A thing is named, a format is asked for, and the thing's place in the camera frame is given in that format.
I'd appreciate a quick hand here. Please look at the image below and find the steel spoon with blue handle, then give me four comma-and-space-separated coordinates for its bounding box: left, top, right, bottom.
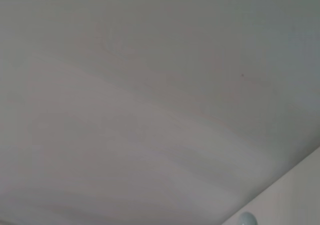
237, 211, 258, 225

